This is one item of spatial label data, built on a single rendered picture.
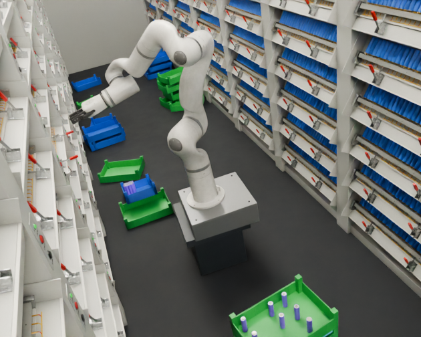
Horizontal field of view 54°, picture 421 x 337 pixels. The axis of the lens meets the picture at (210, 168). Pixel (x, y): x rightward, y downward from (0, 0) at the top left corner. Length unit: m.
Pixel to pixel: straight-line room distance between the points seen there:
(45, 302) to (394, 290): 1.56
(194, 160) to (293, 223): 0.80
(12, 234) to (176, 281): 1.48
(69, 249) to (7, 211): 0.58
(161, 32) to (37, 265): 1.06
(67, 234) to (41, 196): 0.21
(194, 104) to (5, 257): 1.15
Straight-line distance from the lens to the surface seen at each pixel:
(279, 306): 1.58
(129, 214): 2.69
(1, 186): 0.77
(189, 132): 1.75
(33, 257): 0.85
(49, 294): 0.91
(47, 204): 1.20
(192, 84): 1.67
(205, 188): 1.92
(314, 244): 2.25
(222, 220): 1.90
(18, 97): 1.43
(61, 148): 1.98
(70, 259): 1.31
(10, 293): 0.66
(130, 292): 2.21
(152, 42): 1.69
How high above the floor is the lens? 1.56
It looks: 32 degrees down
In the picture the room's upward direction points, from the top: 11 degrees counter-clockwise
